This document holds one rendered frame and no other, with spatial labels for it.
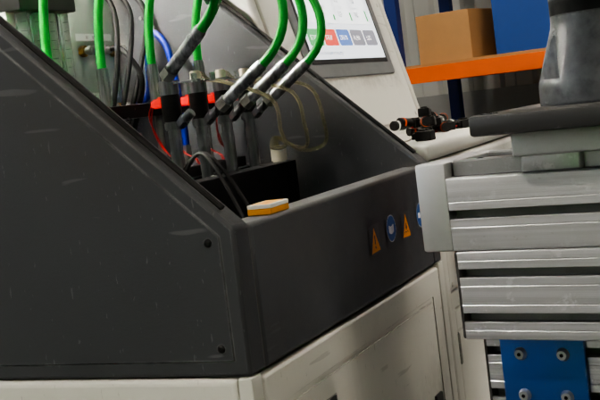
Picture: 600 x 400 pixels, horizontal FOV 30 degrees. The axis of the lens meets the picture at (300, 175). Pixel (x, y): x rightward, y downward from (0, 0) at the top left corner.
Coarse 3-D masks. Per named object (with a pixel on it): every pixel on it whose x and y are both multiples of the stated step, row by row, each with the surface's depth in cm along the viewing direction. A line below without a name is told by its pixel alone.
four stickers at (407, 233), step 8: (416, 208) 171; (392, 216) 161; (408, 216) 167; (416, 216) 171; (376, 224) 155; (392, 224) 161; (408, 224) 167; (376, 232) 155; (392, 232) 160; (408, 232) 167; (376, 240) 154; (392, 240) 160; (376, 248) 154
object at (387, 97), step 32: (224, 0) 192; (256, 0) 193; (288, 32) 201; (384, 32) 248; (352, 96) 218; (384, 96) 234; (448, 256) 185; (448, 288) 183; (480, 352) 197; (480, 384) 196
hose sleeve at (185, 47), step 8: (192, 32) 144; (200, 32) 144; (184, 40) 146; (192, 40) 145; (200, 40) 145; (184, 48) 146; (192, 48) 146; (176, 56) 147; (184, 56) 146; (168, 64) 148; (176, 64) 147; (176, 72) 148
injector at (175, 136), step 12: (168, 84) 157; (168, 96) 157; (168, 108) 157; (180, 108) 158; (168, 120) 157; (180, 120) 157; (168, 132) 158; (180, 132) 158; (180, 144) 158; (180, 156) 158
